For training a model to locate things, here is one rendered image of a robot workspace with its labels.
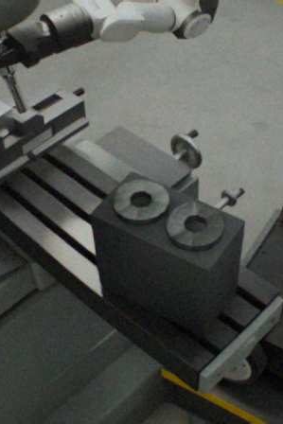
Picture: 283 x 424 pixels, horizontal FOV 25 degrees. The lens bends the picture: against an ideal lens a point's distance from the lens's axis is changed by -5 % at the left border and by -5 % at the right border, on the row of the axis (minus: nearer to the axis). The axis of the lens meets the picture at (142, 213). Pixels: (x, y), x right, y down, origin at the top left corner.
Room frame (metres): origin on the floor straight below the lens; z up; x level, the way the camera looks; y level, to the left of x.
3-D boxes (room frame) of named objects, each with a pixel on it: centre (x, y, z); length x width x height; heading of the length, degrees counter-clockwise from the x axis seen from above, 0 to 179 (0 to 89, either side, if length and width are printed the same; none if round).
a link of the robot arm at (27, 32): (1.09, 0.18, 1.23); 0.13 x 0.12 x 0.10; 33
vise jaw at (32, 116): (1.13, 0.27, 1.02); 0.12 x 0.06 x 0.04; 43
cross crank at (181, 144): (1.38, -0.11, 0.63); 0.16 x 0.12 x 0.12; 133
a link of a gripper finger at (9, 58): (1.01, 0.24, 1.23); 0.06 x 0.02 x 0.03; 123
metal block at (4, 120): (1.10, 0.31, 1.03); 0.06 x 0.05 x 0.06; 43
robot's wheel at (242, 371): (0.80, -0.19, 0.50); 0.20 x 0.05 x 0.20; 54
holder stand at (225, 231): (0.70, -0.04, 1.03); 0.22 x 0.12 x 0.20; 54
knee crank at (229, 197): (1.30, -0.23, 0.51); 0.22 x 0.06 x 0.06; 133
